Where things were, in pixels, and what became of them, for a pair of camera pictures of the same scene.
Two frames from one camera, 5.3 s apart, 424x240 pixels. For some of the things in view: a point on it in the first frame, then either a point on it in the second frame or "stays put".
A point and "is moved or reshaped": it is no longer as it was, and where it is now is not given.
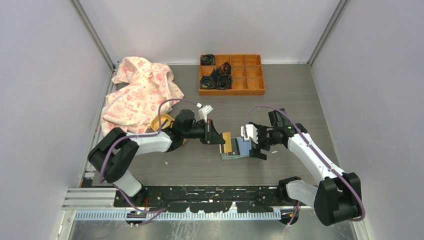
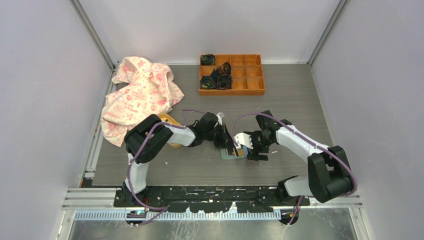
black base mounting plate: [209, 198] stays put
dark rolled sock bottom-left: [206, 82] stays put
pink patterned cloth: [132, 105] stays put
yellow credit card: [226, 136] is moved or reshaped
